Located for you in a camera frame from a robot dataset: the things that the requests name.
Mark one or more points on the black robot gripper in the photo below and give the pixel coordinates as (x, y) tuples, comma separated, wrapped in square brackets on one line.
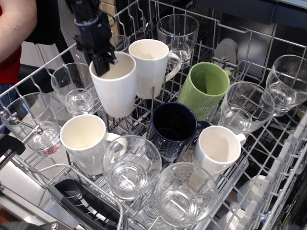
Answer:
[(94, 39)]

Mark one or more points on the white handleless ceramic cup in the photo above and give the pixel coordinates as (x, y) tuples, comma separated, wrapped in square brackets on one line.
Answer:
[(116, 88)]

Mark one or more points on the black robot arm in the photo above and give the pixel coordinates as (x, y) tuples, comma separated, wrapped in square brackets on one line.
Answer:
[(84, 5)]

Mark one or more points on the person forearm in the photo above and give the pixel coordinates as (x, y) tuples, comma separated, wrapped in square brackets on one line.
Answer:
[(18, 20)]

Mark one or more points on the clear glass back left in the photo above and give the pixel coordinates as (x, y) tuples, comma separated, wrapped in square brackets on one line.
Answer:
[(120, 42)]

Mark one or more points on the clear glass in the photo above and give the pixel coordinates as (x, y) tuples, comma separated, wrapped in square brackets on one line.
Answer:
[(246, 107), (74, 88), (179, 32), (287, 83), (120, 42), (30, 111), (131, 165), (186, 194)]

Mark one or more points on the clear glass left middle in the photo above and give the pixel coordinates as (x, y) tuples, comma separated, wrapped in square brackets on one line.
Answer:
[(74, 88)]

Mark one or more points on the tall white mug back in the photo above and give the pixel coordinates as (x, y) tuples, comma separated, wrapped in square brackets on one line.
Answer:
[(155, 64)]

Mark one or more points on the white mug front left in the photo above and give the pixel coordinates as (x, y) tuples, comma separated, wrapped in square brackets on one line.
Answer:
[(85, 138)]

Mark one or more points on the red shirt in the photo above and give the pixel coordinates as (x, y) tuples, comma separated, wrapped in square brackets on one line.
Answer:
[(10, 68)]

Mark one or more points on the clear glass far left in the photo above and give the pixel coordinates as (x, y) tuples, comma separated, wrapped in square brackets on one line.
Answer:
[(30, 111)]

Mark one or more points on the clear glass back centre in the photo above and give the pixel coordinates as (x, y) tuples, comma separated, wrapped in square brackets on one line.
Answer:
[(179, 32)]

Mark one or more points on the dark blue ceramic mug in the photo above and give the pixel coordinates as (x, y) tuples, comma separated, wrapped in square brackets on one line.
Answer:
[(172, 127)]

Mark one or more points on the clear glass front centre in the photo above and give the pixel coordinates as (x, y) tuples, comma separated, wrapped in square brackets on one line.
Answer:
[(131, 165)]

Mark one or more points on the green ceramic mug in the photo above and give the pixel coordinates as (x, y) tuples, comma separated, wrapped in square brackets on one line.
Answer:
[(204, 88)]

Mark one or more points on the metal clamp with screw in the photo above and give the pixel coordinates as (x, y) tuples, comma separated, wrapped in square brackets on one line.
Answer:
[(14, 146)]

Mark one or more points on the grey plastic rack clip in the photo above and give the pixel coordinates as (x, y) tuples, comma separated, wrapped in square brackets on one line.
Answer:
[(226, 51)]

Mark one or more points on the white mug front right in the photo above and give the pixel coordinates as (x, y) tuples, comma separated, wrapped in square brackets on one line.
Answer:
[(216, 149)]

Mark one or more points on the clear glass right middle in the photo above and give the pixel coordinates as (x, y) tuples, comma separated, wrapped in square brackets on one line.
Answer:
[(246, 107)]

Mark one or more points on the clear glass front bottom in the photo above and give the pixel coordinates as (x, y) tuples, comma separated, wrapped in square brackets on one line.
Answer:
[(186, 194)]

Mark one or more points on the clear glass far right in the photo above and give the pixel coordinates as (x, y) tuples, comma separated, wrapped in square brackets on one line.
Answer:
[(287, 83)]

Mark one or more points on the white dish lower rack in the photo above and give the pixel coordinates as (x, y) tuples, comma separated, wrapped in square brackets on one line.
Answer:
[(248, 190)]

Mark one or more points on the grey wire dishwasher rack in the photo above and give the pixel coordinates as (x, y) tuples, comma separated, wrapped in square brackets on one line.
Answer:
[(263, 31)]

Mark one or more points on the black dishwasher rack handle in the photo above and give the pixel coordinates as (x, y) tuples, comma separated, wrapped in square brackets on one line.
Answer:
[(91, 211)]

